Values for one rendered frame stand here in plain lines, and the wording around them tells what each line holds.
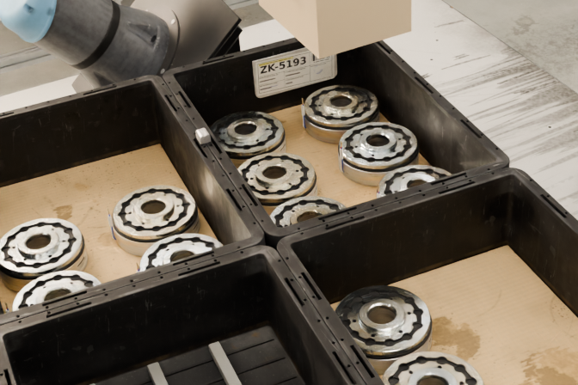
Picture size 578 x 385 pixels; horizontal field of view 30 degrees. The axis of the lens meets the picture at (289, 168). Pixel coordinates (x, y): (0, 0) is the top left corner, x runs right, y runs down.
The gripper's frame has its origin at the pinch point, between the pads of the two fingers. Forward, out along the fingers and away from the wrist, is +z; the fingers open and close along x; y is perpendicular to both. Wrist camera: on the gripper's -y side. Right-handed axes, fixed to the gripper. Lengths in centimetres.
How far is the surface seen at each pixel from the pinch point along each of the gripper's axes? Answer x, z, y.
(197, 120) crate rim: -16.8, 17.0, -4.7
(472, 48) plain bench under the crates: 45, 40, -36
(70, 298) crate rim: -40.3, 16.8, 19.2
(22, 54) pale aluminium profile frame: -8, 98, -185
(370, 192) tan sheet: 0.6, 26.9, 7.4
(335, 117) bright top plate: 2.8, 23.8, -5.9
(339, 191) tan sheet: -2.6, 26.9, 5.2
